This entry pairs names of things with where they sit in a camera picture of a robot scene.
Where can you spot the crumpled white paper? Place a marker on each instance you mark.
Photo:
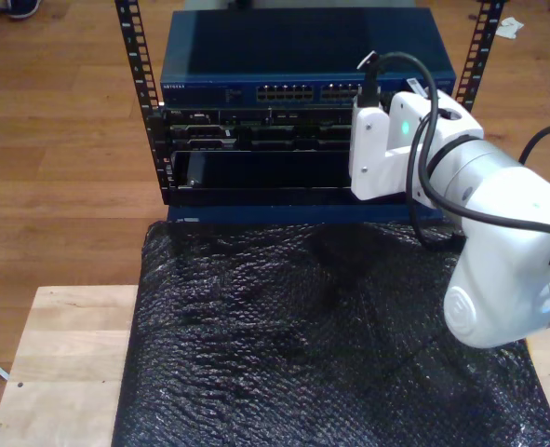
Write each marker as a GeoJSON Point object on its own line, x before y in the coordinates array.
{"type": "Point", "coordinates": [509, 28]}

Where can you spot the black rack server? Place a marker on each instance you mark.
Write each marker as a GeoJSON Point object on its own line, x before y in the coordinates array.
{"type": "Point", "coordinates": [279, 139]}

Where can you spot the black rack shelf tray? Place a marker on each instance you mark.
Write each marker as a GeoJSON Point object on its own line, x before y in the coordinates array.
{"type": "Point", "coordinates": [256, 195]}

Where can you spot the blue flat base box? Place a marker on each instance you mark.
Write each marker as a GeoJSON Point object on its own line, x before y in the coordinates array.
{"type": "Point", "coordinates": [256, 212]}

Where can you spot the pale grey box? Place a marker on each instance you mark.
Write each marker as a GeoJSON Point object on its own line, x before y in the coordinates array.
{"type": "Point", "coordinates": [209, 4]}

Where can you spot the black bubble wrap mat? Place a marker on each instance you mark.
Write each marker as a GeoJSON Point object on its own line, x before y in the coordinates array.
{"type": "Point", "coordinates": [256, 372]}

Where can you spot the person's dark shoe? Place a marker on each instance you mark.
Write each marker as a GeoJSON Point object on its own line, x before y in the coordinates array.
{"type": "Point", "coordinates": [23, 8]}

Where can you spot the black perforated rack post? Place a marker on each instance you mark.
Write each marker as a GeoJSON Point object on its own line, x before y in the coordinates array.
{"type": "Point", "coordinates": [131, 46]}
{"type": "Point", "coordinates": [487, 42]}

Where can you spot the blue network switch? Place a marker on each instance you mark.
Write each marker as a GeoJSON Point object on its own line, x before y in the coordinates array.
{"type": "Point", "coordinates": [279, 46]}

